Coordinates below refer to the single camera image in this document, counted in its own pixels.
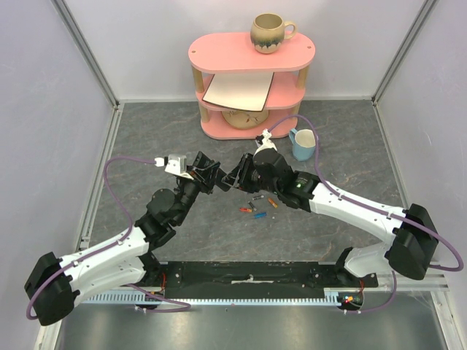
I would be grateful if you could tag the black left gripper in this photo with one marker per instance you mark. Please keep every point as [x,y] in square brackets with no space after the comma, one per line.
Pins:
[204,174]

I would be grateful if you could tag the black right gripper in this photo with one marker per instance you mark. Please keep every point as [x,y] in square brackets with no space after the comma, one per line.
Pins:
[243,171]

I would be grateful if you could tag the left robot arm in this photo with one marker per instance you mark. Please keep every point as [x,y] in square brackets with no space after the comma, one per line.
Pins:
[58,284]

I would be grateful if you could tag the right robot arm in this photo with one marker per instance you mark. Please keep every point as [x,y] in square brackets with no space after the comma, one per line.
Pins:
[404,245]

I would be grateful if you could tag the black gold battery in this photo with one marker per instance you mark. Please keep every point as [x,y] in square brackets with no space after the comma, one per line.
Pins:
[252,206]

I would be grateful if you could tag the beige bird-painted bowl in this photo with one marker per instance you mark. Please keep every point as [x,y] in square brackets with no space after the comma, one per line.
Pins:
[244,120]

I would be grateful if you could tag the light blue mug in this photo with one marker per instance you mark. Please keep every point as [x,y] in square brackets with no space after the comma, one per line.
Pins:
[303,143]

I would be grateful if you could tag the pink three-tier shelf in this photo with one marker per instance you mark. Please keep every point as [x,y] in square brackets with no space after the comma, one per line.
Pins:
[234,53]

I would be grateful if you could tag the white square plate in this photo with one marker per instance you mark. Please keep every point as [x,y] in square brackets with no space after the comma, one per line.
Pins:
[242,91]

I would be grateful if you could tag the beige ceramic mug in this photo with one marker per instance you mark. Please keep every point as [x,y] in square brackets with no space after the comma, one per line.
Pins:
[268,32]

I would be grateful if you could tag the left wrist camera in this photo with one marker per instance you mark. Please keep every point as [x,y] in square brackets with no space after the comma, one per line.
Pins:
[174,164]

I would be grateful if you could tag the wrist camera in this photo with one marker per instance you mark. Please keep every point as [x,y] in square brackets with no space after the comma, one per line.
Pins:
[174,164]
[264,141]

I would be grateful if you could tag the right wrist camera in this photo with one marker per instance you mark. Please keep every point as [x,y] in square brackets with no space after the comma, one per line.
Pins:
[264,141]

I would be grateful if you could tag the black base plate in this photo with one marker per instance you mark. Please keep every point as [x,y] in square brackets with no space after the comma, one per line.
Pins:
[192,279]

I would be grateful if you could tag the white cable duct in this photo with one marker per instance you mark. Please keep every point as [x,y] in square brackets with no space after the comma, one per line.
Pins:
[139,299]

